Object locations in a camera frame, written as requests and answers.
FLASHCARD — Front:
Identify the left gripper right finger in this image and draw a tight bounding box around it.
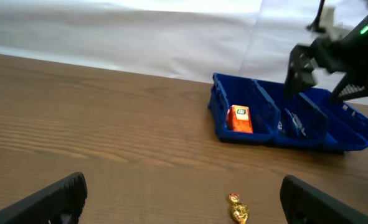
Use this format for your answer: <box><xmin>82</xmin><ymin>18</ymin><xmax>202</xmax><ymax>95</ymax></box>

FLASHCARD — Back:
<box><xmin>279</xmin><ymin>174</ymin><xmax>368</xmax><ymax>224</ymax></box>

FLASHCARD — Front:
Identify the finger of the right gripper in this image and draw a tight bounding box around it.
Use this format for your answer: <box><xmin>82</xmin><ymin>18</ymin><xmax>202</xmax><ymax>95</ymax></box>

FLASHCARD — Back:
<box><xmin>283</xmin><ymin>43</ymin><xmax>319</xmax><ymax>100</ymax></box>
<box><xmin>328</xmin><ymin>67</ymin><xmax>368</xmax><ymax>105</ymax></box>

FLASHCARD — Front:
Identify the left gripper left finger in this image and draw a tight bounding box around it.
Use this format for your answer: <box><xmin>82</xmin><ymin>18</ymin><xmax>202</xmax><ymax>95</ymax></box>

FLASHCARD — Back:
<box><xmin>0</xmin><ymin>172</ymin><xmax>88</xmax><ymax>224</ymax></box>

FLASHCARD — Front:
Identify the blue candy pack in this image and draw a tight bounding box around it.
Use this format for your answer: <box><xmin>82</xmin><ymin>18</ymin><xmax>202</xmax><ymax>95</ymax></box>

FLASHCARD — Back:
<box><xmin>283</xmin><ymin>107</ymin><xmax>309</xmax><ymax>139</ymax></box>
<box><xmin>276</xmin><ymin>119</ymin><xmax>288</xmax><ymax>138</ymax></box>

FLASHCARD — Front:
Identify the gold candy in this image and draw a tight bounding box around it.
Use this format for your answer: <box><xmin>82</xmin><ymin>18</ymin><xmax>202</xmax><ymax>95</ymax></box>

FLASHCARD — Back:
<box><xmin>227</xmin><ymin>192</ymin><xmax>250</xmax><ymax>224</ymax></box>

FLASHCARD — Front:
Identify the orange candy box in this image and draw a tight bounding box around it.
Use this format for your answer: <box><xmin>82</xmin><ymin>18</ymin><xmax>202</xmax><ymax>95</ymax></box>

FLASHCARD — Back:
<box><xmin>225</xmin><ymin>105</ymin><xmax>254</xmax><ymax>134</ymax></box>

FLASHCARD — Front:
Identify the blue tray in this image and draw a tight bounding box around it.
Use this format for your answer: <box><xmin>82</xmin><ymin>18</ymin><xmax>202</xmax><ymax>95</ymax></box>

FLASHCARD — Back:
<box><xmin>207</xmin><ymin>72</ymin><xmax>368</xmax><ymax>153</ymax></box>

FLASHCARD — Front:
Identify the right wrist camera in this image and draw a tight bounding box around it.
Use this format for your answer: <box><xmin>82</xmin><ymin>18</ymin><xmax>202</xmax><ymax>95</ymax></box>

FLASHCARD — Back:
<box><xmin>322</xmin><ymin>6</ymin><xmax>354</xmax><ymax>41</ymax></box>

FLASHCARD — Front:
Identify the black cable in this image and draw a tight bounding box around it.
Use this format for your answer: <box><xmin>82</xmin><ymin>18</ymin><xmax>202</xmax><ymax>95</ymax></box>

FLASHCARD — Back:
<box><xmin>306</xmin><ymin>0</ymin><xmax>326</xmax><ymax>34</ymax></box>

